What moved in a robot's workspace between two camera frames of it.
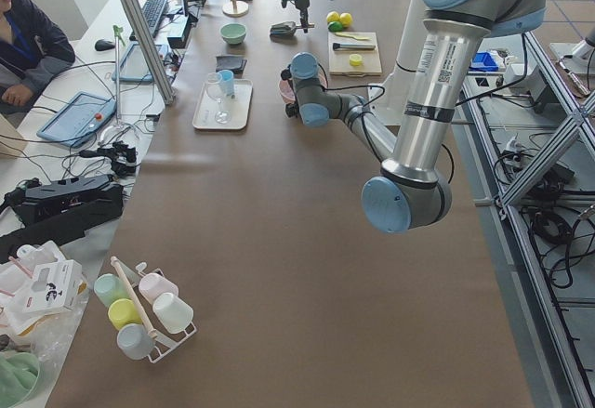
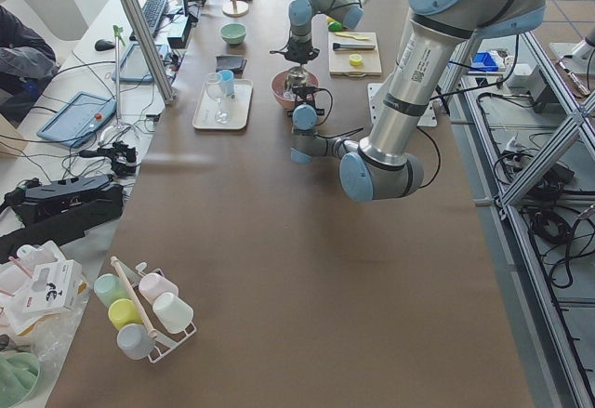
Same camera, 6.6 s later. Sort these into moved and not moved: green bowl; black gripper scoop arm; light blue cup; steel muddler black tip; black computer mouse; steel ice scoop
Moved: black gripper scoop arm; steel ice scoop
Not moved: green bowl; steel muddler black tip; light blue cup; black computer mouse
